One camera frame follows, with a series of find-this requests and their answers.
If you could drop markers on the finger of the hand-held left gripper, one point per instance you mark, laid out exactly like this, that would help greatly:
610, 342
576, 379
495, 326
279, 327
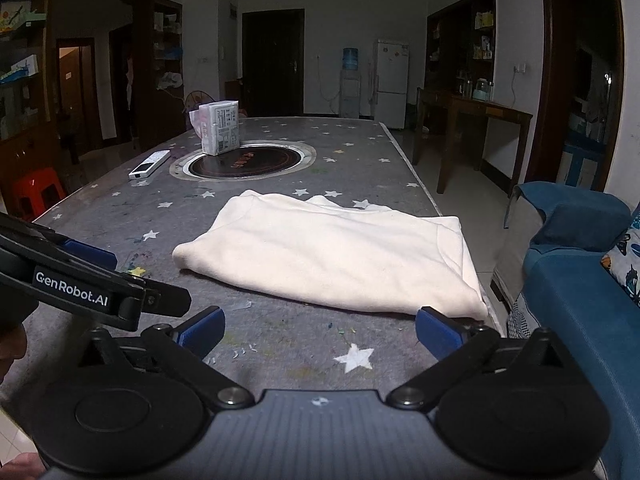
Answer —
167, 300
92, 256

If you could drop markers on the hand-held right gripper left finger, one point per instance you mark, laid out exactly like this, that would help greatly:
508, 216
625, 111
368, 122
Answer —
200, 325

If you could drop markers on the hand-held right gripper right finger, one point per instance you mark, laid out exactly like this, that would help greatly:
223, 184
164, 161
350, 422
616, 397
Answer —
440, 327

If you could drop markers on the cream sweatshirt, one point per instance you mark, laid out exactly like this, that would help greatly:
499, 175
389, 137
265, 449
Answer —
325, 250

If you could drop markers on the grey star tablecloth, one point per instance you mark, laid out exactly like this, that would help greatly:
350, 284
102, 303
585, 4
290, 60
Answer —
165, 220

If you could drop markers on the red plastic stool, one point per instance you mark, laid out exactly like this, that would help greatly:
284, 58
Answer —
37, 190

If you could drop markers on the white remote control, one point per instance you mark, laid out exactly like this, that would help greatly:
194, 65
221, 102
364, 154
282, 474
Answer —
149, 165

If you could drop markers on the blue sofa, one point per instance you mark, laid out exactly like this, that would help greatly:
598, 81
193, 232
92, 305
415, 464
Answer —
565, 310

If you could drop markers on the round built-in induction cooker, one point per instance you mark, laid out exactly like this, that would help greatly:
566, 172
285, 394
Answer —
250, 161

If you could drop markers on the white tissue pack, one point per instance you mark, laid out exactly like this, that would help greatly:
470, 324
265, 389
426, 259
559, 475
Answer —
220, 127

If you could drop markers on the wooden display cabinet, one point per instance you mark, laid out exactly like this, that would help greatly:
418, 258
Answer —
25, 85

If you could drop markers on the electric fan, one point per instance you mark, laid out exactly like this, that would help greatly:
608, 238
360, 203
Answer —
196, 101

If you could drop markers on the printed cushion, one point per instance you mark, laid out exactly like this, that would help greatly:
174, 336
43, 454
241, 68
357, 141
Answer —
627, 270

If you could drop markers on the arched wooden shelf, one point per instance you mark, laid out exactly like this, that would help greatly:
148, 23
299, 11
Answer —
165, 65

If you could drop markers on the wooden side table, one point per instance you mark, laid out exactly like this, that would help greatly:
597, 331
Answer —
480, 110

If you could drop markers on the white refrigerator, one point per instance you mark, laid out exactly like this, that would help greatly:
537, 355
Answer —
390, 82

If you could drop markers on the water dispenser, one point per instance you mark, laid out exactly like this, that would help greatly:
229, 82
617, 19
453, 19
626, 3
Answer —
350, 85

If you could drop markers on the dark wooden door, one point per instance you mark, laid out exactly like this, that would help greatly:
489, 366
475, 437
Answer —
274, 62

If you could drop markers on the wooden wall shelf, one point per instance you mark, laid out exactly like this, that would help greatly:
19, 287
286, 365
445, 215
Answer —
465, 40

